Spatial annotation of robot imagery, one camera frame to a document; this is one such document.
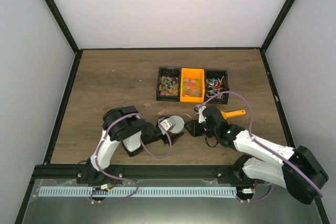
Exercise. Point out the clear plastic cup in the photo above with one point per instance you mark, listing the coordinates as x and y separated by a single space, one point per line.
177 131

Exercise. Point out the black bin with lollipops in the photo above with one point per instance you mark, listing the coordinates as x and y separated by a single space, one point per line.
216 81

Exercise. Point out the black bin with popsicle candies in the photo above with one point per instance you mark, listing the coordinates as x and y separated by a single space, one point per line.
168 87

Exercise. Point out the black frame base bar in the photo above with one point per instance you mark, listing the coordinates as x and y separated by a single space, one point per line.
227 174

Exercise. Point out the pink candy beside cup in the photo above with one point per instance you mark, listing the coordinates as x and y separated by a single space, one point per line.
162 112

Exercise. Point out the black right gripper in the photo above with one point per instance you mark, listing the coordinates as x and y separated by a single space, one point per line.
193 125

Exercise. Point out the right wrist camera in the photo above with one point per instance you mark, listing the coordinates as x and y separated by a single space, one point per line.
199 109

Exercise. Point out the white round lid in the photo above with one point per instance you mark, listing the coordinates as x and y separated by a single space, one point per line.
179 122

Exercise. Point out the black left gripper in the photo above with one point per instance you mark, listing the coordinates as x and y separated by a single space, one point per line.
172 141

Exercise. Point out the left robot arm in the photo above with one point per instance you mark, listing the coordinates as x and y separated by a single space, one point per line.
124 126

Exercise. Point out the orange plastic scoop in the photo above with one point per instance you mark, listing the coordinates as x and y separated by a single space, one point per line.
232 114

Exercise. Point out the yellow bin with star candies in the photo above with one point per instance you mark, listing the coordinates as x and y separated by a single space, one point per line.
192 85

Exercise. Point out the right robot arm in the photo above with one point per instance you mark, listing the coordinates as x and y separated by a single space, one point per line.
295 169

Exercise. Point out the light blue slotted rail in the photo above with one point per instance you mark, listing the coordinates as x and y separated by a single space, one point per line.
143 192

